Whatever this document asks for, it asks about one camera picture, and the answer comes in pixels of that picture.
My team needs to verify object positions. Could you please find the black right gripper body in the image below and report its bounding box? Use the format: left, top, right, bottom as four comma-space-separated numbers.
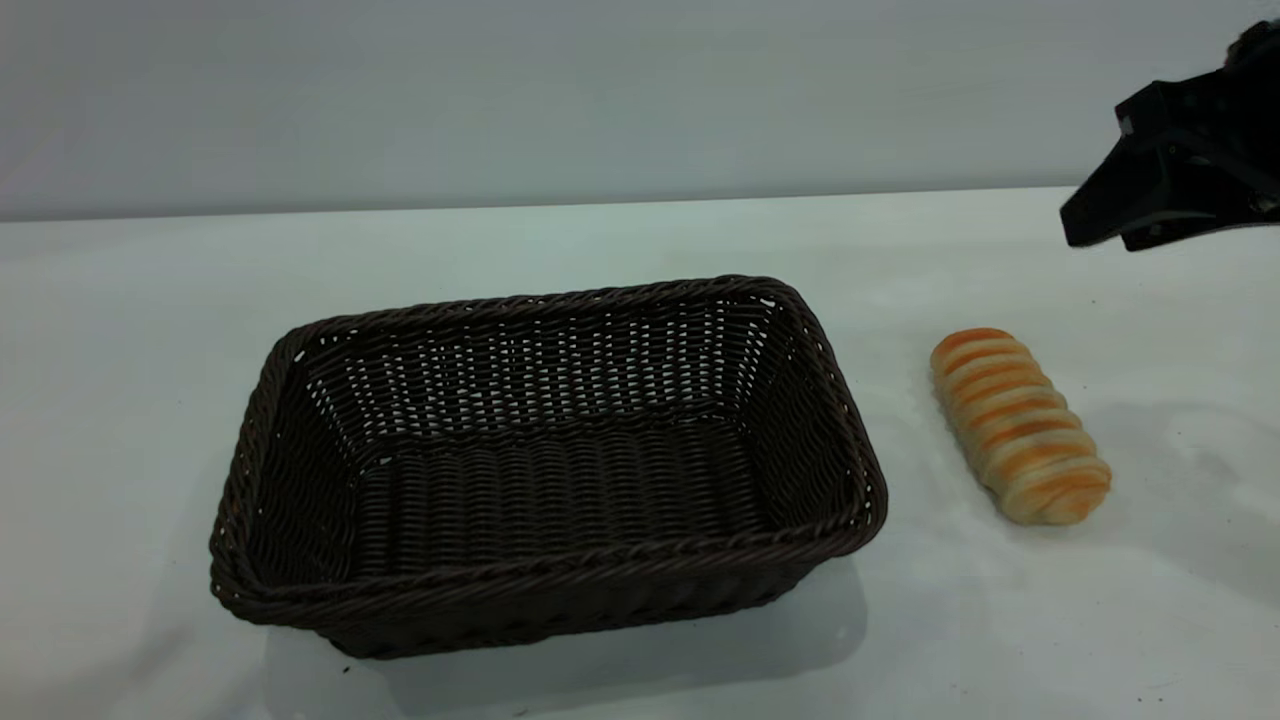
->
1116, 45, 1280, 201

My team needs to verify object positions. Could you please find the striped golden bread roll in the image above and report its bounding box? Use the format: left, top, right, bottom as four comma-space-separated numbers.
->
930, 328, 1113, 528

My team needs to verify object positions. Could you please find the black wicker basket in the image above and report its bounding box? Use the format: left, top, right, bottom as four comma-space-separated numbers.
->
208, 275, 889, 661

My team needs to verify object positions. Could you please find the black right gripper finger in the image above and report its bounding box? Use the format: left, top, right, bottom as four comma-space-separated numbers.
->
1059, 135, 1253, 249
1123, 195, 1280, 252

